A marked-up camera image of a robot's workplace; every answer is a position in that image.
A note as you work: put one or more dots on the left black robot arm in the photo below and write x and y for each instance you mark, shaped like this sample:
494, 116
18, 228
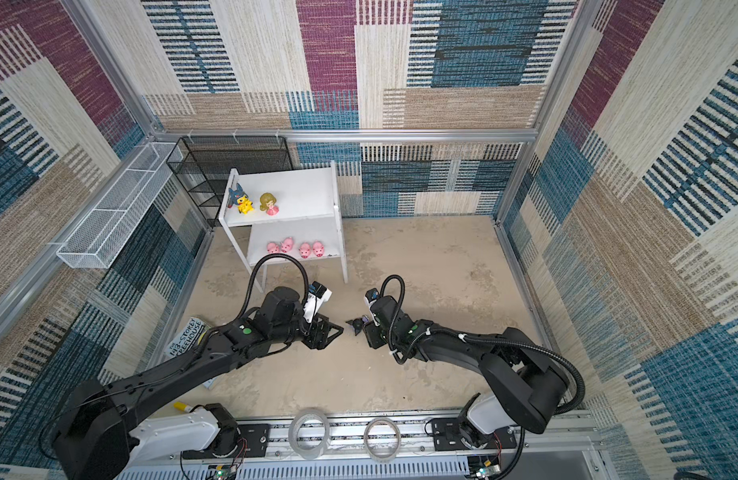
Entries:
92, 437

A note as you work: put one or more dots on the olive green figure toy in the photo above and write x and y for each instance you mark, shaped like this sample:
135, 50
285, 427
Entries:
268, 204

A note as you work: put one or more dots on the clear tape roll left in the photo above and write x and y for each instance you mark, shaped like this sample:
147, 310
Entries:
309, 434

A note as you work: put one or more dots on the clear tape roll right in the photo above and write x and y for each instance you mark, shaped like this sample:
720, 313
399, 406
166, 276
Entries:
382, 439

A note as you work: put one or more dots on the yellow white marker pen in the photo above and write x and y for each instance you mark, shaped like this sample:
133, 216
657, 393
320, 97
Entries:
181, 406

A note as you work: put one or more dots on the white wire mesh basket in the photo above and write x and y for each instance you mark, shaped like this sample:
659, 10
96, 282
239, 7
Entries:
102, 234

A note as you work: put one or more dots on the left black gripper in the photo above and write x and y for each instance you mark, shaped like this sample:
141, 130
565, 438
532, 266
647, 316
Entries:
322, 340

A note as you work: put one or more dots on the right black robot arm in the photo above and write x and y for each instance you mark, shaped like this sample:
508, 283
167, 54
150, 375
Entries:
529, 383

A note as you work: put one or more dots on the black wire mesh rack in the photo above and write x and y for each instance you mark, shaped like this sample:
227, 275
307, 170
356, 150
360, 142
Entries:
202, 165

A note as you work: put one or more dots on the colourful children's book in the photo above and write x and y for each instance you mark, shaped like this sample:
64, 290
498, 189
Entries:
187, 338

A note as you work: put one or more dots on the black purple bat toy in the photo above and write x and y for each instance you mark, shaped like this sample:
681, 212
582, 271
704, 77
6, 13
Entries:
358, 324

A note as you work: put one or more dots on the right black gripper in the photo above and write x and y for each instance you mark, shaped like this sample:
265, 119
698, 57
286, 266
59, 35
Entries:
372, 335

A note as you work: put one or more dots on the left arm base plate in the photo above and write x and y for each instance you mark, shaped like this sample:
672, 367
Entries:
249, 441

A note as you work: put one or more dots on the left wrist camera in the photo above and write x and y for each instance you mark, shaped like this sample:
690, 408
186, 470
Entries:
318, 294

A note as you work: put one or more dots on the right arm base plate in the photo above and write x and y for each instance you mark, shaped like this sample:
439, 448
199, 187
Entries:
450, 434

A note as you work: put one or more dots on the white two-tier shelf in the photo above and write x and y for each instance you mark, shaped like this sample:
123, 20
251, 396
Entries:
309, 210

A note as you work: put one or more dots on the yellow blue pokemon toy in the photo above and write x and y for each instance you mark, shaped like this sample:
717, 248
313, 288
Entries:
237, 197

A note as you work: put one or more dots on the clear tape roll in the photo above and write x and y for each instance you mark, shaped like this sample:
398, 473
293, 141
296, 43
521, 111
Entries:
382, 439
309, 434

